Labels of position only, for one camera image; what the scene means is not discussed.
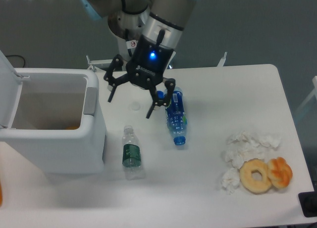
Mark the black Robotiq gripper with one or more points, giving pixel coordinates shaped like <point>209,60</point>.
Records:
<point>145,70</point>

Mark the white push-button trash can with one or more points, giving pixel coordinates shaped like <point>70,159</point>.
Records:
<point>53,117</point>

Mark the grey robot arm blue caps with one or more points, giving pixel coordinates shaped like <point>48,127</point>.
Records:
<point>157,25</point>

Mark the blue bottle cap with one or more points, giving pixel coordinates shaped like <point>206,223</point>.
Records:
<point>160,95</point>

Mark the white bottle cap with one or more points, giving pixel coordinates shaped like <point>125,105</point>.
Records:
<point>135,106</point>

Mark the blue plastic bottle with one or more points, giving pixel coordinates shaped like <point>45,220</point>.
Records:
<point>176,120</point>

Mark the clear bottle green label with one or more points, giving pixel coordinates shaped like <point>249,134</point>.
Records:
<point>131,157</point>

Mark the large crumpled white tissue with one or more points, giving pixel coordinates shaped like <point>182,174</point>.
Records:
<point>244,146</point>

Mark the small crumpled white tissue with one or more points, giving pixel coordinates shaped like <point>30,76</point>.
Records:
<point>230,180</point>

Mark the orange glazed twisted bun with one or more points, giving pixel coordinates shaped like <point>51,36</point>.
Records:
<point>279,172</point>

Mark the white furniture at right edge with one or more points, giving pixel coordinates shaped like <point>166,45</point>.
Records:
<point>307,104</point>

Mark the orange object at left edge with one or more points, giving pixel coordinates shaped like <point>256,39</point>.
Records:
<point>1,195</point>

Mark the black device at table corner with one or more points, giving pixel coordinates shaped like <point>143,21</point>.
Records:
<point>308,202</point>

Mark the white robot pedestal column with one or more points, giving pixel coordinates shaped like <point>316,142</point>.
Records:
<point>123,42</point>

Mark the plain ring donut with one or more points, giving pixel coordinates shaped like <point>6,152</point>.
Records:
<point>253,176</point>

